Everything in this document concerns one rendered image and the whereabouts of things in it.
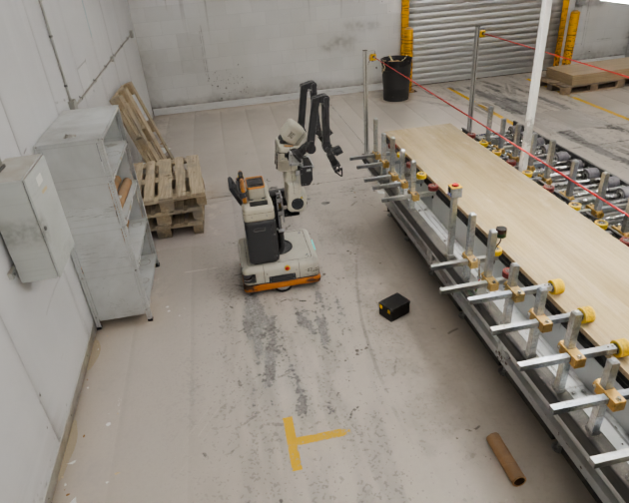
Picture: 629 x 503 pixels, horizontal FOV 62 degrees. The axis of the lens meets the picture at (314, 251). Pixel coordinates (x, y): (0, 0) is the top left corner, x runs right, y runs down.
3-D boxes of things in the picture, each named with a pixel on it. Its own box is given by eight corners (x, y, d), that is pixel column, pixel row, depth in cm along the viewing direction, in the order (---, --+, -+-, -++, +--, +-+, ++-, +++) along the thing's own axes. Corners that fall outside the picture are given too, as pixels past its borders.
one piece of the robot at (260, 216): (251, 278, 444) (238, 188, 401) (246, 247, 490) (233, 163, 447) (290, 272, 448) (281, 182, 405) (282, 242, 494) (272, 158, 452)
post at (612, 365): (588, 445, 228) (613, 362, 204) (583, 438, 231) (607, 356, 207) (595, 443, 229) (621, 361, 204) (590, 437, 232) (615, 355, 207)
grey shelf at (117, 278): (97, 329, 425) (31, 147, 345) (112, 271, 501) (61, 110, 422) (153, 320, 430) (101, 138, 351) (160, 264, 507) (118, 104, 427)
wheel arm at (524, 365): (519, 372, 228) (520, 366, 226) (515, 366, 231) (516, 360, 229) (623, 351, 234) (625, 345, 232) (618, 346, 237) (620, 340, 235)
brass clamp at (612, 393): (611, 412, 207) (614, 403, 205) (589, 388, 219) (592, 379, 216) (625, 409, 208) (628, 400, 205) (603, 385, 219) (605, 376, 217)
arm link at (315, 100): (310, 91, 385) (312, 94, 377) (327, 92, 389) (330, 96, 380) (303, 150, 407) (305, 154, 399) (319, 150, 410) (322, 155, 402)
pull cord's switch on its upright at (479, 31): (469, 143, 536) (480, 27, 480) (463, 139, 549) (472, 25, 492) (477, 142, 538) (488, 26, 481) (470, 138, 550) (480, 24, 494)
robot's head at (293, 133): (281, 139, 406) (293, 123, 402) (278, 131, 424) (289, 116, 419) (296, 149, 412) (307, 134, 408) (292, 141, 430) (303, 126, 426)
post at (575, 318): (556, 395, 247) (576, 313, 222) (552, 389, 250) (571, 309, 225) (563, 393, 247) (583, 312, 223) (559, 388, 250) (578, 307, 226)
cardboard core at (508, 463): (513, 478, 278) (486, 433, 304) (511, 487, 282) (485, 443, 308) (527, 475, 279) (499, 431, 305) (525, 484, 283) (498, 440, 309)
